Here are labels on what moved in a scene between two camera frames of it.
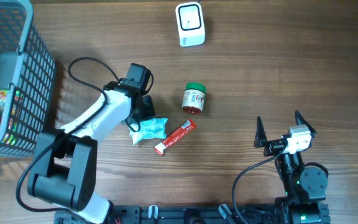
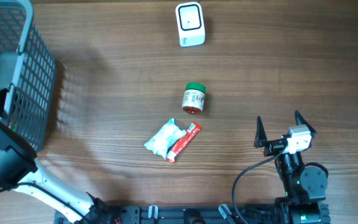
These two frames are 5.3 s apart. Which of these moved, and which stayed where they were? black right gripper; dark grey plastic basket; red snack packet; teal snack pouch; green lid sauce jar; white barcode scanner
Moved: red snack packet; teal snack pouch
Stayed: black right gripper; green lid sauce jar; dark grey plastic basket; white barcode scanner
